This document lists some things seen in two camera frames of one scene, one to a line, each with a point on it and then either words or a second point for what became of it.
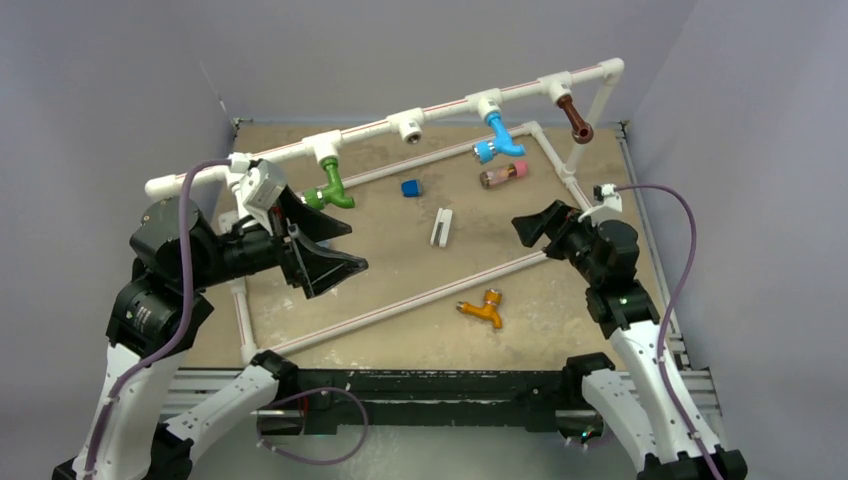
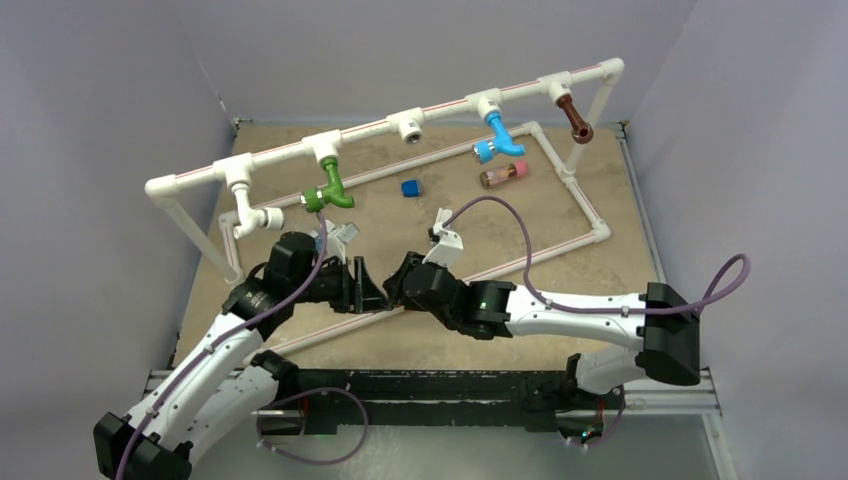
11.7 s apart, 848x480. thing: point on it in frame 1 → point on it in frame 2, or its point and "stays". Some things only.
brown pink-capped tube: (517, 168) stays
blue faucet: (502, 143) stays
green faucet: (316, 198) stays
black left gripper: (302, 261) → (358, 291)
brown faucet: (583, 131) stays
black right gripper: (559, 215) → (393, 286)
